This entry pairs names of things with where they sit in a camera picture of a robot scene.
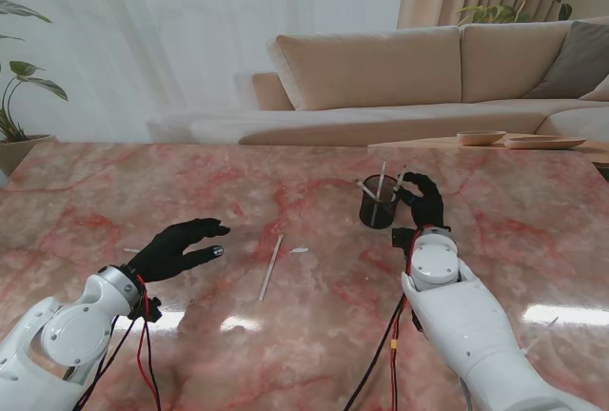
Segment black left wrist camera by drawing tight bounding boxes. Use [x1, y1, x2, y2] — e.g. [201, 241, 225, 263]
[142, 295, 164, 323]

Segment beige plant pot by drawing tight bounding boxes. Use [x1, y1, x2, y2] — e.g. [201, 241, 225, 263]
[0, 133, 59, 179]

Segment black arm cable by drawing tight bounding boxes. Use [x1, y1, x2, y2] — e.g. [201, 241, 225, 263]
[75, 315, 144, 411]
[342, 303, 411, 411]

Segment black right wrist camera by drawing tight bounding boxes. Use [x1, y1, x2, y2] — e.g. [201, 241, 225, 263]
[391, 226, 416, 251]

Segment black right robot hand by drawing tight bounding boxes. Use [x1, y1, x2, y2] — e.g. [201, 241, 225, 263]
[392, 171, 446, 232]

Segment beige sofa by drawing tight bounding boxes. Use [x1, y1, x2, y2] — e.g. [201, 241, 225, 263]
[146, 15, 609, 147]

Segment white sheer curtain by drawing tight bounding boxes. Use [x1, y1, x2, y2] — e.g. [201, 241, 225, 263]
[0, 0, 411, 144]

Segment large-leaf green plant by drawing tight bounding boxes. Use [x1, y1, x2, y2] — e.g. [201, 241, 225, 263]
[0, 0, 69, 142]

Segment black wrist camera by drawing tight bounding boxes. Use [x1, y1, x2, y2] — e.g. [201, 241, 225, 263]
[142, 295, 164, 323]
[391, 226, 416, 251]

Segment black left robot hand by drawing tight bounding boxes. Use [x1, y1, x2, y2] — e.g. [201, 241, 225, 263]
[128, 218, 233, 284]

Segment black mesh brush holder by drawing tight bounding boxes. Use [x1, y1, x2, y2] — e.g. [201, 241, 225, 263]
[359, 173, 402, 230]

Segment wooden bowl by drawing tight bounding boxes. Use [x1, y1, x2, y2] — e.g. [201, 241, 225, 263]
[456, 129, 508, 147]

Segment flat wooden tray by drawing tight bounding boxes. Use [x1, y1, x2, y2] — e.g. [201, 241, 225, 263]
[503, 135, 587, 150]

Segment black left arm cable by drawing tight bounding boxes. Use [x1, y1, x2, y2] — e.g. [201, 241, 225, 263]
[75, 315, 144, 411]

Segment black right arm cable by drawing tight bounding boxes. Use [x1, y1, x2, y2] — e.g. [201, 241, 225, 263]
[342, 303, 411, 411]

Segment grey sofa cushion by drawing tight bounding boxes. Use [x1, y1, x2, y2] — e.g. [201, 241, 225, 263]
[525, 20, 609, 100]

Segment red left arm cable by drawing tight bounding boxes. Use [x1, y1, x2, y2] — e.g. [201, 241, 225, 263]
[135, 277, 162, 410]

